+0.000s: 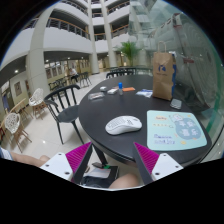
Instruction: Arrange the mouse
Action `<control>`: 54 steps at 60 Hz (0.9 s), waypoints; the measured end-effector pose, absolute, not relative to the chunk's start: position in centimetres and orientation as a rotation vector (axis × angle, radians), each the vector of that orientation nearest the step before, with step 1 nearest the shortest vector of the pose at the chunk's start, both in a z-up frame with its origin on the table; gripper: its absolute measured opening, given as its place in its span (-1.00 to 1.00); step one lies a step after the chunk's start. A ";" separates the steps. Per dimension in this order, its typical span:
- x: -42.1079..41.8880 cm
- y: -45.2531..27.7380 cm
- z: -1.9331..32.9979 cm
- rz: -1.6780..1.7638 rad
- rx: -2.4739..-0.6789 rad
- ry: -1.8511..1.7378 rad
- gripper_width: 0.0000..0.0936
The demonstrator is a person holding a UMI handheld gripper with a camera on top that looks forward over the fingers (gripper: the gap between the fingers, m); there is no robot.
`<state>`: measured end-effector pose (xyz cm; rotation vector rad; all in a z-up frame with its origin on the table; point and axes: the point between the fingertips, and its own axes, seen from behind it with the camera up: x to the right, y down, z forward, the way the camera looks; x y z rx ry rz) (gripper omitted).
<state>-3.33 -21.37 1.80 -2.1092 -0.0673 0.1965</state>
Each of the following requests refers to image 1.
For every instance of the clear plastic packet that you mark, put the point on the clear plastic packet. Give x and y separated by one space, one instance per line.
96 96

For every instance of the brown paper bag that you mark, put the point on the brown paper bag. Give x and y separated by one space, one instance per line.
162 78

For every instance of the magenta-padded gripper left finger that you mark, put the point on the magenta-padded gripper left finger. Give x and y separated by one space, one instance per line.
60 165

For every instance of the black slatted chair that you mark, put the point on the black slatted chair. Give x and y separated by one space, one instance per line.
120 71
68 115

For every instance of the small blue-capped bottle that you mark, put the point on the small blue-capped bottle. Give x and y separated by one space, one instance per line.
120 89

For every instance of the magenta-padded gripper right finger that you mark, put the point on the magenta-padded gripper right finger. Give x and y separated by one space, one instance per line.
165 165

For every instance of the group of black chairs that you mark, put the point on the group of black chairs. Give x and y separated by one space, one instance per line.
83 78

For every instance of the light blue cartoon mouse pad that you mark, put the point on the light blue cartoon mouse pad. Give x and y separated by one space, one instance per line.
175 130

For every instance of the grey smartphone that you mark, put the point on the grey smartphone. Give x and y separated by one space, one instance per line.
175 103

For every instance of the white lattice chair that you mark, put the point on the white lattice chair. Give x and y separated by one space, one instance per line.
11 121
36 98

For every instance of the small white box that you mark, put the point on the small white box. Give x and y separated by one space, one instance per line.
103 88

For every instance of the white perforated computer mouse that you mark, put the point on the white perforated computer mouse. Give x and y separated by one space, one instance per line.
123 125

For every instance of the person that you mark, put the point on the person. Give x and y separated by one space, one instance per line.
23 158
73 73

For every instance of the white and blue packet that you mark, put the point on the white and blue packet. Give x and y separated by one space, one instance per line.
145 93

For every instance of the green potted palm plant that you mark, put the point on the green potted palm plant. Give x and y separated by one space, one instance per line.
129 50

